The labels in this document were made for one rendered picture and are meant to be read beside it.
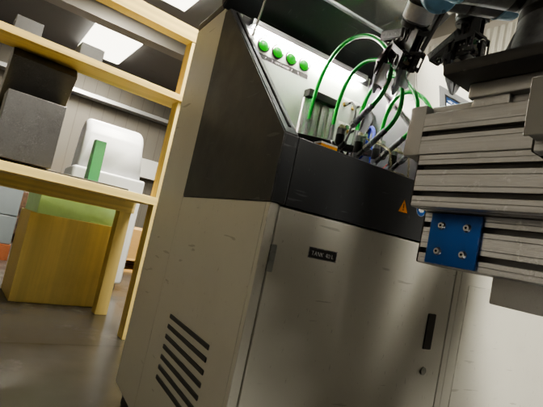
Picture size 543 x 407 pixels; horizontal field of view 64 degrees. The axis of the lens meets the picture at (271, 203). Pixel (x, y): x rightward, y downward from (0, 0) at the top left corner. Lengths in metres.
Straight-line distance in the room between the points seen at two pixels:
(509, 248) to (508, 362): 1.02
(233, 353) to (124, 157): 3.28
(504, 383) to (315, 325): 0.83
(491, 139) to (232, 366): 0.67
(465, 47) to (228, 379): 1.02
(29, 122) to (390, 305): 1.94
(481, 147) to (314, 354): 0.61
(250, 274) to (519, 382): 1.12
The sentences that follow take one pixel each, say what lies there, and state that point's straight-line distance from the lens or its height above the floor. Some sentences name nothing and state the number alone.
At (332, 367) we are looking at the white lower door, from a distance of 1.13.
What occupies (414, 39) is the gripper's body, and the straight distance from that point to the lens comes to 1.21.
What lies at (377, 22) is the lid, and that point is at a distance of 1.78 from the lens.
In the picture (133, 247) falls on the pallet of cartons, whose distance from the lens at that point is 5.39.
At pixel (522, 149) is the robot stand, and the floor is 0.90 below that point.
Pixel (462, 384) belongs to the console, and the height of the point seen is 0.40.
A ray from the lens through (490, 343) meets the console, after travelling 1.60.
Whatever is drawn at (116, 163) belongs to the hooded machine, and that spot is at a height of 1.09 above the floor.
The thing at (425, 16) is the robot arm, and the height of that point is 1.32.
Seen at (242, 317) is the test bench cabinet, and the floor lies 0.53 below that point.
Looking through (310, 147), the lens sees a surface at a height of 0.94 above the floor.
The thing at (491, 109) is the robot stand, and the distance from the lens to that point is 0.75.
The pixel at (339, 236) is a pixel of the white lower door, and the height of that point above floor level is 0.75.
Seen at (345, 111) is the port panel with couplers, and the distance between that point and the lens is 1.79.
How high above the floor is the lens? 0.71
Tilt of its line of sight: 5 degrees up
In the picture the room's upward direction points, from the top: 12 degrees clockwise
